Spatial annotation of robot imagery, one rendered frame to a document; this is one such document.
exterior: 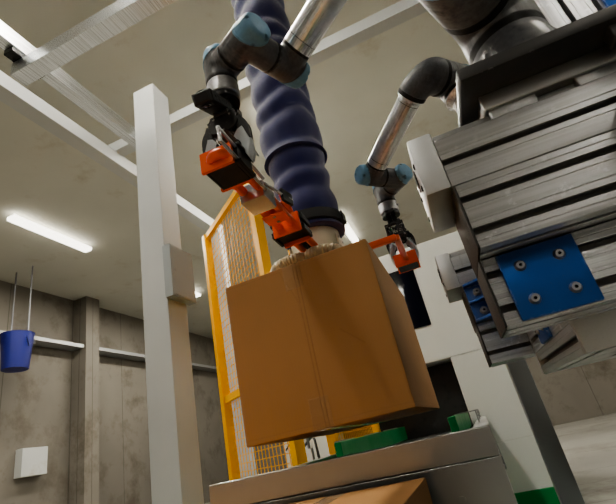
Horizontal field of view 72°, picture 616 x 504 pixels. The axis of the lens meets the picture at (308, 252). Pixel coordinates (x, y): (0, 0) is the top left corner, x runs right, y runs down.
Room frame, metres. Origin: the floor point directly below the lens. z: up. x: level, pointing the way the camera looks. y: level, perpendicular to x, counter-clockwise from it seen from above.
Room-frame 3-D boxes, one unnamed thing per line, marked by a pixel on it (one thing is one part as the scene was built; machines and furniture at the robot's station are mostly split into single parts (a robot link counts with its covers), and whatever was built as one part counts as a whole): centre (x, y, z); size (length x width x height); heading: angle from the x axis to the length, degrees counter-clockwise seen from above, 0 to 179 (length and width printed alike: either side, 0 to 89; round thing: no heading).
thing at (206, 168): (0.73, 0.13, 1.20); 0.08 x 0.07 x 0.05; 165
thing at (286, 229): (1.06, 0.03, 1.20); 0.10 x 0.08 x 0.06; 75
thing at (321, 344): (1.29, -0.04, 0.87); 0.60 x 0.40 x 0.40; 164
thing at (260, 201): (0.85, 0.09, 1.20); 0.07 x 0.07 x 0.04; 75
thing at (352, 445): (2.65, -0.13, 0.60); 1.60 x 0.11 x 0.09; 164
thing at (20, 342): (5.65, 4.31, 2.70); 0.48 x 0.43 x 0.55; 165
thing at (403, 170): (1.40, -0.39, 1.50); 0.11 x 0.11 x 0.08; 30
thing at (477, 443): (1.11, 0.04, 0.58); 0.70 x 0.03 x 0.06; 74
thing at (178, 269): (2.08, 0.71, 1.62); 0.20 x 0.05 x 0.30; 164
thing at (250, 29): (0.69, 0.02, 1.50); 0.11 x 0.11 x 0.08; 49
